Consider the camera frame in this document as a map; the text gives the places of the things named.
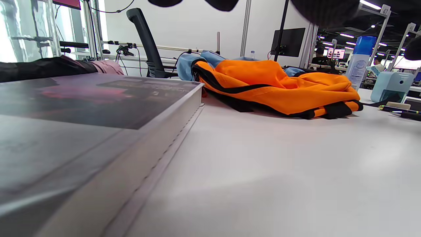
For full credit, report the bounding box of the person's left hand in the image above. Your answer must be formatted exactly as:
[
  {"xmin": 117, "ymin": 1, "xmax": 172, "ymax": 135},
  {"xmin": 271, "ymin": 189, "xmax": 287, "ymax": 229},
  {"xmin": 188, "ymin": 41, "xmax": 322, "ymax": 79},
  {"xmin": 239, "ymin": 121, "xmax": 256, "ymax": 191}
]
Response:
[{"xmin": 148, "ymin": 0, "xmax": 361, "ymax": 29}]

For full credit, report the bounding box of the white spray can blue cap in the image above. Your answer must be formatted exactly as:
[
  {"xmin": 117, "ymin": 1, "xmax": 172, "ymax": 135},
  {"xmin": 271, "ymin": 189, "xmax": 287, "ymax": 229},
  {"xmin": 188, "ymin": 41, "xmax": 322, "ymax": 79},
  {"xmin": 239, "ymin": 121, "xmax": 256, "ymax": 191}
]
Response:
[{"xmin": 345, "ymin": 36, "xmax": 377, "ymax": 91}]

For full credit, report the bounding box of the orange and blue school bag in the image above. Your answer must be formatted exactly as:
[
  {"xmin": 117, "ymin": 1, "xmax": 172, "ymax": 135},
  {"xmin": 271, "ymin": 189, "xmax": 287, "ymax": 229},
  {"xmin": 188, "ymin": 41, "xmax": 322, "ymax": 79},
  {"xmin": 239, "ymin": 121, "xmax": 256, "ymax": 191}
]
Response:
[{"xmin": 176, "ymin": 50, "xmax": 364, "ymax": 119}]

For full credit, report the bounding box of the light blue pencil sharpener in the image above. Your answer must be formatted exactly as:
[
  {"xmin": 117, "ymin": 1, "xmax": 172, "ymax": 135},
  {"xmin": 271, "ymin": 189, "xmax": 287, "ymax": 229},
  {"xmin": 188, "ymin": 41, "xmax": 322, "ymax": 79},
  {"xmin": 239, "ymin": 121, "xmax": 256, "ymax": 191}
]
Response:
[{"xmin": 370, "ymin": 71, "xmax": 415, "ymax": 103}]

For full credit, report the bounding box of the beige eraser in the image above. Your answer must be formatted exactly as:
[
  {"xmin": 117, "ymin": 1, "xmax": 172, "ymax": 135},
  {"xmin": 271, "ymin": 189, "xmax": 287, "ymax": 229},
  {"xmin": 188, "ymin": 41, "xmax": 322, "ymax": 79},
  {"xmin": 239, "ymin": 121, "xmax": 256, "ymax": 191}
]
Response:
[{"xmin": 385, "ymin": 102, "xmax": 412, "ymax": 111}]

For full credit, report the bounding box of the blue pen with gold trim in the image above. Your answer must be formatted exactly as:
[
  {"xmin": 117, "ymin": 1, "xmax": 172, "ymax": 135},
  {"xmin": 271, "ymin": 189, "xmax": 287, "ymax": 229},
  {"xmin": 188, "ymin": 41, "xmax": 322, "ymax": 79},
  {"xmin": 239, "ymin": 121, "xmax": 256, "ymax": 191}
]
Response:
[{"xmin": 378, "ymin": 105, "xmax": 421, "ymax": 115}]

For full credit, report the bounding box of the black pen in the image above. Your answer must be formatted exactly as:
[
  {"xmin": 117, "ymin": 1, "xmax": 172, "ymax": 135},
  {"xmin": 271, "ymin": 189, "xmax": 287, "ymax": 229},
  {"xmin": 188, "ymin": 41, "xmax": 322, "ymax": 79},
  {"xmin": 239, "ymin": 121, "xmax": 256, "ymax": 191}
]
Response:
[{"xmin": 391, "ymin": 111, "xmax": 421, "ymax": 121}]

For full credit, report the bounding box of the book with purple sunset cover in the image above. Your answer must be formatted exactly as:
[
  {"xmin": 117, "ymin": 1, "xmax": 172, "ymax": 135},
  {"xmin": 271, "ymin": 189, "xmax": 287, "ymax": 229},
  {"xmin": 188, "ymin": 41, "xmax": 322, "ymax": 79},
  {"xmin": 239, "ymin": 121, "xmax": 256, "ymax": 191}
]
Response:
[{"xmin": 0, "ymin": 73, "xmax": 205, "ymax": 237}]

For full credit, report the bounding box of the black monitor on pole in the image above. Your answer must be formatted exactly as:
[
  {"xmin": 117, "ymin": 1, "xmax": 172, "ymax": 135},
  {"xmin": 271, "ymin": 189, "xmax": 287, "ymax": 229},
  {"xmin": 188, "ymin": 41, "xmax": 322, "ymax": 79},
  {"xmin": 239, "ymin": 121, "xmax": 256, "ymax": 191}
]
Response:
[{"xmin": 270, "ymin": 0, "xmax": 306, "ymax": 62}]

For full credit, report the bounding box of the black office chair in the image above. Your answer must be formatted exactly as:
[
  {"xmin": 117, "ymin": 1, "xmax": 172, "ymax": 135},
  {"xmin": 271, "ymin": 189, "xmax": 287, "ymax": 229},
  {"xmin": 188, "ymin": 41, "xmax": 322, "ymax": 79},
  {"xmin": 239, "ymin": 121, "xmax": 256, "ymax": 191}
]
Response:
[{"xmin": 126, "ymin": 8, "xmax": 178, "ymax": 79}]

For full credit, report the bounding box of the black and pink folded umbrella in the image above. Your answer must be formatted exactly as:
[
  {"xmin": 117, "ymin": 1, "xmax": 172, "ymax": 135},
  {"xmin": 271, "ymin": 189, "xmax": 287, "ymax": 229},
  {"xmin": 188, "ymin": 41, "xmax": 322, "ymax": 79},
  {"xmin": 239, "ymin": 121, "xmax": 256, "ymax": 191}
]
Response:
[{"xmin": 0, "ymin": 55, "xmax": 124, "ymax": 83}]

